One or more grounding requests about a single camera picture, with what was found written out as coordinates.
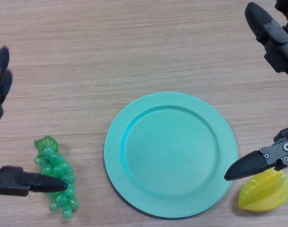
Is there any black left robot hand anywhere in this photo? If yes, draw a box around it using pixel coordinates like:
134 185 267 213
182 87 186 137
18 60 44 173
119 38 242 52
0 46 68 197

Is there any teal round plate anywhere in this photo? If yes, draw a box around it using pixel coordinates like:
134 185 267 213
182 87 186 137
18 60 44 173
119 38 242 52
104 92 239 219

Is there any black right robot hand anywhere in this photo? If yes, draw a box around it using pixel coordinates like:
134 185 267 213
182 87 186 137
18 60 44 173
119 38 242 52
224 0 288 182

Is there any yellow starfruit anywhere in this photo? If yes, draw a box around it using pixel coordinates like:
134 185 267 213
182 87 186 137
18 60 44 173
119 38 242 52
237 166 288 212

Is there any green grapes bunch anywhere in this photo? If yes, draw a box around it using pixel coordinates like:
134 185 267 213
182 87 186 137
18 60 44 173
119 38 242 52
34 135 80 219

